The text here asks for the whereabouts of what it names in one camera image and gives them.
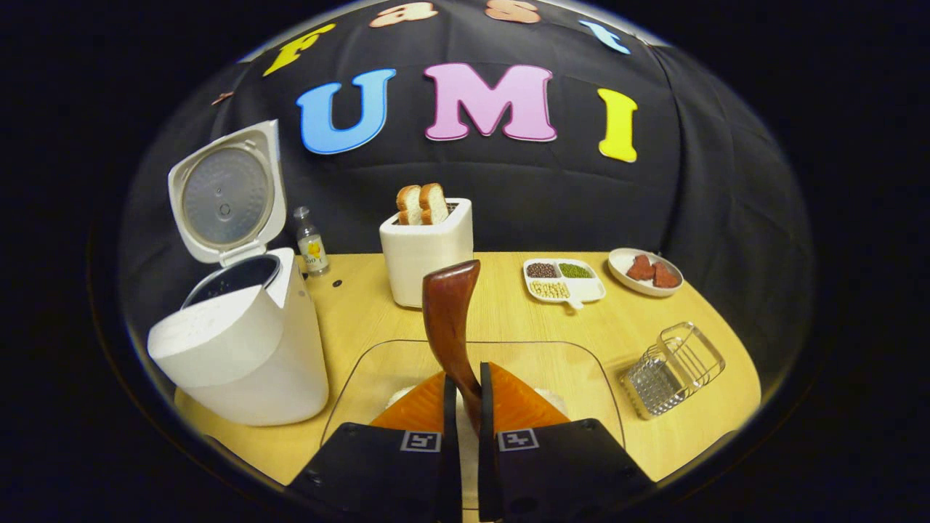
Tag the white toaster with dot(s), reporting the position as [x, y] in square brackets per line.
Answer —
[425, 261]

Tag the divided white bean dish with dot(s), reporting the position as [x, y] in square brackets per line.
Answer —
[563, 285]

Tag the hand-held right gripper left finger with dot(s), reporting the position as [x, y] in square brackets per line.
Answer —
[450, 450]

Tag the copper cloth clip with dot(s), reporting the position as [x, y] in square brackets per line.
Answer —
[221, 97]

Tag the black backdrop cloth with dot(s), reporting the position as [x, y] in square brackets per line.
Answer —
[581, 189]

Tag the round white plate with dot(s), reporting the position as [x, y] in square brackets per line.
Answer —
[621, 272]

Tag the brown wooden spoon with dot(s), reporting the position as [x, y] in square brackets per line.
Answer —
[447, 312]

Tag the toast bread slice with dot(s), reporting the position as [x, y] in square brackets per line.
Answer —
[409, 205]
[434, 203]

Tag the red meat piece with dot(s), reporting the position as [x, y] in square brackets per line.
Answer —
[666, 276]
[641, 268]

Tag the white rice cooker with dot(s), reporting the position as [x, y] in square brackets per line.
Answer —
[240, 363]

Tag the small clear bottle yellow label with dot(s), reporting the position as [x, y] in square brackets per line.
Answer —
[312, 247]

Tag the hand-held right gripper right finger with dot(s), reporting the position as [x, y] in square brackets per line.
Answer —
[487, 450]

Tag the clear rice container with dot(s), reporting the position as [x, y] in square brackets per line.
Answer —
[378, 378]

